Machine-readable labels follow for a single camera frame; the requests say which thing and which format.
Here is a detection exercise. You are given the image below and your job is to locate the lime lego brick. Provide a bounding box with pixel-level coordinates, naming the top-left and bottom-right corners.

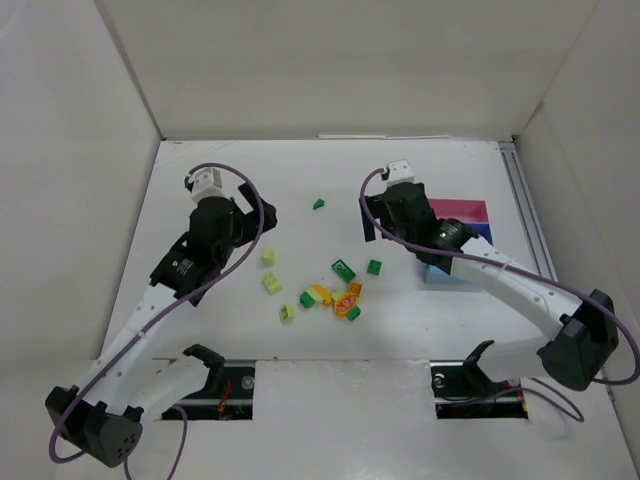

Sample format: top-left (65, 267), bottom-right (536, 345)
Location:
top-left (263, 273), bottom-right (282, 295)
top-left (262, 248), bottom-right (276, 266)
top-left (279, 304), bottom-right (296, 324)

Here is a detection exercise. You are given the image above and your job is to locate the green square lego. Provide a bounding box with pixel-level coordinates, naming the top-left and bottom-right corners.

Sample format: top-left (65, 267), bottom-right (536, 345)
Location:
top-left (367, 259), bottom-right (382, 276)

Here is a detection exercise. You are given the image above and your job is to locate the green printed lego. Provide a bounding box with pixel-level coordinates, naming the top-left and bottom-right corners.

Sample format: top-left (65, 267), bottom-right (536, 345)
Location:
top-left (331, 259), bottom-right (356, 283)

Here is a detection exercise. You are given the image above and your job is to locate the orange lego brick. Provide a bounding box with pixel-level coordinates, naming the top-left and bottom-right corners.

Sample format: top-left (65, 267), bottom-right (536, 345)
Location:
top-left (348, 281), bottom-right (362, 298)

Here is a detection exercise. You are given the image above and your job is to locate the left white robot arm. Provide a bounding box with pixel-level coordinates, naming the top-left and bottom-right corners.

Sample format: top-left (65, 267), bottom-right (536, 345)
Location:
top-left (45, 164), bottom-right (277, 468)

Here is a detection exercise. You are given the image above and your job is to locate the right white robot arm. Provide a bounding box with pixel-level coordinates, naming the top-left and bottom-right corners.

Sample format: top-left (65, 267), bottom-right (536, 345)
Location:
top-left (359, 182), bottom-right (619, 392)

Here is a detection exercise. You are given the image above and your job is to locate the pink container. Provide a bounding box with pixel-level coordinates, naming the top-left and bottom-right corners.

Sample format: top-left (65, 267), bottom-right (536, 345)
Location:
top-left (430, 198), bottom-right (489, 223)

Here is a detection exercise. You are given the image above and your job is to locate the purple-blue container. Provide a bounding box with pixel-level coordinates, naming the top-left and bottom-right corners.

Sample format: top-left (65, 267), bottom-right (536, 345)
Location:
top-left (463, 223), bottom-right (493, 245)

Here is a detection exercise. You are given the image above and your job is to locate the light blue container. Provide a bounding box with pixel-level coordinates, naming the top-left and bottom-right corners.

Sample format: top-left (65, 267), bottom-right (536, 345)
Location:
top-left (423, 265), bottom-right (480, 291)

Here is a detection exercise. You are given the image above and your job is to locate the yellow curved lego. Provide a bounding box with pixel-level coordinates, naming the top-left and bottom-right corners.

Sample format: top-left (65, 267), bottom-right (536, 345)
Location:
top-left (306, 284), bottom-right (333, 307)

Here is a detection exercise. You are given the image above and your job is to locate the orange flower print lego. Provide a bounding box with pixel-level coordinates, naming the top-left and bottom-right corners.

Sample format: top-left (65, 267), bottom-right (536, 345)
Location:
top-left (333, 293), bottom-right (360, 320)

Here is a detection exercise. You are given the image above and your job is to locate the green lego in pile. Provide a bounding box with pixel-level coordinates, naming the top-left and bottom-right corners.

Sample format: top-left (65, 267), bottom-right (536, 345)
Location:
top-left (299, 292), bottom-right (316, 309)

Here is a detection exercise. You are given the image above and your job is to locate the green lego right of pile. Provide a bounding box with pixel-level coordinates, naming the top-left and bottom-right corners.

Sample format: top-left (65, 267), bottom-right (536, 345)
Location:
top-left (345, 305), bottom-right (361, 322)

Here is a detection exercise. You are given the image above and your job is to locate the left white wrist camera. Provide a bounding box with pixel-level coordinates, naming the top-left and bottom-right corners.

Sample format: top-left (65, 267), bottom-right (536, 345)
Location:
top-left (185, 167), bottom-right (225, 204)

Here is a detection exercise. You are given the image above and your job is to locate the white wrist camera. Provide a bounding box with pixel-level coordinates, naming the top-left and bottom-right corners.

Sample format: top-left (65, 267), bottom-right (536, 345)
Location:
top-left (381, 159), bottom-right (415, 186)
top-left (185, 167), bottom-right (225, 204)

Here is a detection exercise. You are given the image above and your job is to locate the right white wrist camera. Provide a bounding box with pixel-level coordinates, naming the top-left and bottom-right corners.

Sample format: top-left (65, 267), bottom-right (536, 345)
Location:
top-left (381, 159), bottom-right (415, 186)

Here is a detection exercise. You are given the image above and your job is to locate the aluminium rail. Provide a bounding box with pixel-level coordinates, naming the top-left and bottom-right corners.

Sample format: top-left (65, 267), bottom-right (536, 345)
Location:
top-left (498, 140), bottom-right (558, 280)

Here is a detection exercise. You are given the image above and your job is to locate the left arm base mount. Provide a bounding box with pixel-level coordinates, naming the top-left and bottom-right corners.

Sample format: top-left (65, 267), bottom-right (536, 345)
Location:
top-left (178, 344), bottom-right (256, 421)

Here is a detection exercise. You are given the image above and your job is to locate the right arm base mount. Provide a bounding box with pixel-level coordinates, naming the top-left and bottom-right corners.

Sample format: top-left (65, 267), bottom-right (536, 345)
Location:
top-left (430, 341), bottom-right (528, 420)

